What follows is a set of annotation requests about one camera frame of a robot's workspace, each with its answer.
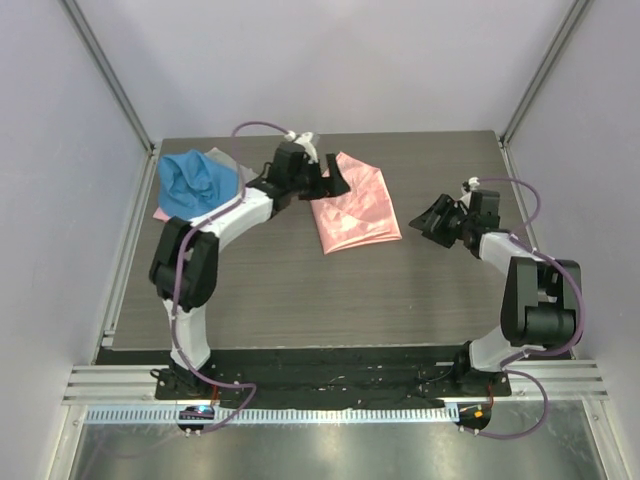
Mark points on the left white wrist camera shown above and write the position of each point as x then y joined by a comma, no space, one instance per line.
308,140

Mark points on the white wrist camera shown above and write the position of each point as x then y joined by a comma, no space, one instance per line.
470,185
308,140

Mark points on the aluminium front rail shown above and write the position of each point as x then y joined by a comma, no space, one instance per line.
133,384

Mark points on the white slotted cable duct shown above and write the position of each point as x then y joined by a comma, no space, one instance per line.
192,415

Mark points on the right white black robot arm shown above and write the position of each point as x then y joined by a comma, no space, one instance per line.
539,310

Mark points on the right aluminium frame post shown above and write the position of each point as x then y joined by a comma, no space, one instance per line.
569,25

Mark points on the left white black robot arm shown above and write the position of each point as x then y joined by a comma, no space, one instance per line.
184,269

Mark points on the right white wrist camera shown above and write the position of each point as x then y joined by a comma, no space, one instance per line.
470,185

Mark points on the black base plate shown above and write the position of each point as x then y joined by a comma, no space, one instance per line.
331,378

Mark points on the pink cloth under pile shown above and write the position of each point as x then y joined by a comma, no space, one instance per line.
160,215

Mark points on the aluminium frame post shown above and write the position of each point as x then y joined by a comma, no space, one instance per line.
569,25
98,56

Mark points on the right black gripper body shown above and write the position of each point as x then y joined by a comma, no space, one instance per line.
452,225

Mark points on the blue cloth napkin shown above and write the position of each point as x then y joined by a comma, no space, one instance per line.
192,184

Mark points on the left aluminium frame post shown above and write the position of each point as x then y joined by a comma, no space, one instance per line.
98,56

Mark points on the grey cloth napkin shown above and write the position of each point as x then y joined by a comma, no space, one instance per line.
243,173

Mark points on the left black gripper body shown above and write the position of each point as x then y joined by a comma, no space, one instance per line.
308,183

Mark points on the pink satin napkin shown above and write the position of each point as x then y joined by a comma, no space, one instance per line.
363,216

